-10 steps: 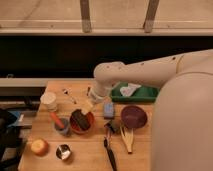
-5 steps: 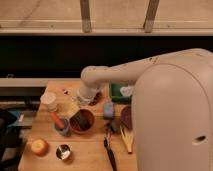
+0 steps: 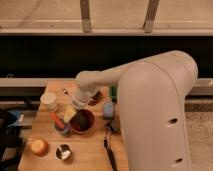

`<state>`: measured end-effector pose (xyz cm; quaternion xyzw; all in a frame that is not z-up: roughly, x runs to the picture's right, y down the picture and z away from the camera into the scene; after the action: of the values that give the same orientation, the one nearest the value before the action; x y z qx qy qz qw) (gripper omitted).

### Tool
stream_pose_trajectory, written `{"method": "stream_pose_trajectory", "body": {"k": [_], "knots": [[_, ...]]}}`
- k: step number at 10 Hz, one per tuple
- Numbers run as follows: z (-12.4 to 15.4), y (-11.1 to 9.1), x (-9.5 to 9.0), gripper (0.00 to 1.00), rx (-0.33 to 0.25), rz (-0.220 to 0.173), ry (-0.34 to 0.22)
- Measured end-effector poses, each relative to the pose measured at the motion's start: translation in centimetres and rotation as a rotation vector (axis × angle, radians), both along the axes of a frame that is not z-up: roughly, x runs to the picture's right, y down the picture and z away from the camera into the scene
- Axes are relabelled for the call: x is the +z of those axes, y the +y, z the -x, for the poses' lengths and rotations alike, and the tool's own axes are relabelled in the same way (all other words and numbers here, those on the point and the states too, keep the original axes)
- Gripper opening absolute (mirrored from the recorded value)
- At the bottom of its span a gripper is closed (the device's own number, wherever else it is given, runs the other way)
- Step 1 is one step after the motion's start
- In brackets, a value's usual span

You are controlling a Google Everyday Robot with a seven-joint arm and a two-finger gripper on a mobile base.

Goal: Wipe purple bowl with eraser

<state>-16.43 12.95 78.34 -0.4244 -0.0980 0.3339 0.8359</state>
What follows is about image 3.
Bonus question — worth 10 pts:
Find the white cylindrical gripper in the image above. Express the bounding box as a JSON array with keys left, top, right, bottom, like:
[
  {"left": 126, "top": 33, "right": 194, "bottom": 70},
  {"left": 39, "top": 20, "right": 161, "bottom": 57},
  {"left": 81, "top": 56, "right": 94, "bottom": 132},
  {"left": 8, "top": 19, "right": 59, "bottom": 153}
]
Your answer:
[{"left": 63, "top": 89, "right": 91, "bottom": 123}]

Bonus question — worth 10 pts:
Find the black eraser block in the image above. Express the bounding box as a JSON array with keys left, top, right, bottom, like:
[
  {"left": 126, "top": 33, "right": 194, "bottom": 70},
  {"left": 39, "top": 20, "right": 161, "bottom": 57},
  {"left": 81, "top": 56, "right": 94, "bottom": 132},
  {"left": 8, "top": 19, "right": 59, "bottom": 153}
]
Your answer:
[{"left": 74, "top": 112, "right": 89, "bottom": 131}]

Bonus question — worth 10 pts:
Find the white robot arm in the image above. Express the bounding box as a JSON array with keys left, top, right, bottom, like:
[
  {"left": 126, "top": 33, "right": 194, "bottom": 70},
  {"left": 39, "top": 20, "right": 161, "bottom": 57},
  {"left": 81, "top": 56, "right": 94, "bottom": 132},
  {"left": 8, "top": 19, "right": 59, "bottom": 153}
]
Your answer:
[{"left": 71, "top": 50, "right": 198, "bottom": 171}]

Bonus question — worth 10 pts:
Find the orange bowl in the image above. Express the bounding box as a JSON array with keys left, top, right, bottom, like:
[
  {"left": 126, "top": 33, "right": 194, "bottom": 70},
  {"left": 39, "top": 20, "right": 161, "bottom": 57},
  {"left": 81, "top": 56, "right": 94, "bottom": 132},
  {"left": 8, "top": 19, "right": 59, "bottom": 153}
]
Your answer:
[{"left": 70, "top": 109, "right": 95, "bottom": 134}]

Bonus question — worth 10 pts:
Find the orange carrot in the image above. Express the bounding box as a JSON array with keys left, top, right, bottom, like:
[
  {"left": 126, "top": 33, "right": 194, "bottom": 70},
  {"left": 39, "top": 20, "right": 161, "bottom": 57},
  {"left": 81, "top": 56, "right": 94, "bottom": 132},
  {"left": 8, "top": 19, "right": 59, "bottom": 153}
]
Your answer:
[{"left": 50, "top": 113, "right": 65, "bottom": 129}]

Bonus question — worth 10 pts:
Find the metal spoon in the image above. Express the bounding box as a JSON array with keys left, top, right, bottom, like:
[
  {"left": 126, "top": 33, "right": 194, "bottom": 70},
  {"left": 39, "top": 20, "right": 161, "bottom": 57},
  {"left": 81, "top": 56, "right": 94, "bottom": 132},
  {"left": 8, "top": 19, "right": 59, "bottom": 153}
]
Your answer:
[{"left": 63, "top": 89, "right": 69, "bottom": 95}]

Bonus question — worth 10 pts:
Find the white paper cup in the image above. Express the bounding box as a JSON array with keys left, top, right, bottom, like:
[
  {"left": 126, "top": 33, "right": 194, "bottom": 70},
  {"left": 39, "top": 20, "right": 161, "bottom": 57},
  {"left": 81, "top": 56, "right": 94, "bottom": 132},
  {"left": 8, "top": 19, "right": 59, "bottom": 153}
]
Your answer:
[{"left": 40, "top": 92, "right": 57, "bottom": 111}]

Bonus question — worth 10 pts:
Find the blue sponge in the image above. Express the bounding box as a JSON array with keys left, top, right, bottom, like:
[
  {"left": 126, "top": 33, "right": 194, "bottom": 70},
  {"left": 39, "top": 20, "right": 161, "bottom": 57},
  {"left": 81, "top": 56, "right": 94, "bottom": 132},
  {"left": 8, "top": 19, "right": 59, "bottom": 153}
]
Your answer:
[{"left": 103, "top": 102, "right": 114, "bottom": 119}]

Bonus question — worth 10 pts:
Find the small metal cup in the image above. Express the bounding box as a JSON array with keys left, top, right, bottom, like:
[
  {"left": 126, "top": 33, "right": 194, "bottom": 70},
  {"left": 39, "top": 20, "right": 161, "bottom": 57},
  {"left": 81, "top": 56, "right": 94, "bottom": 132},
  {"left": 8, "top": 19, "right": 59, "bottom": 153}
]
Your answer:
[{"left": 56, "top": 144, "right": 71, "bottom": 160}]

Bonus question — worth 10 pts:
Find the red yellow apple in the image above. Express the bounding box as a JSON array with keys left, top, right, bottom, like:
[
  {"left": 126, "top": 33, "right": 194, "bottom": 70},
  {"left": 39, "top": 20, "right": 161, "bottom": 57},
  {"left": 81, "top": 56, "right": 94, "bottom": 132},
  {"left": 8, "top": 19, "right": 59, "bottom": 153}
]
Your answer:
[{"left": 31, "top": 139, "right": 48, "bottom": 156}]

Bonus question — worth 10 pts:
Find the green plastic bin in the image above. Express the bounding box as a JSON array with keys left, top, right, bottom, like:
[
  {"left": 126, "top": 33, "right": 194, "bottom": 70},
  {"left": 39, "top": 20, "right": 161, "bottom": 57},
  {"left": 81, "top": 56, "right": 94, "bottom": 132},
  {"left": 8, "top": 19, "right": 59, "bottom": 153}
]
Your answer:
[{"left": 109, "top": 86, "right": 117, "bottom": 102}]

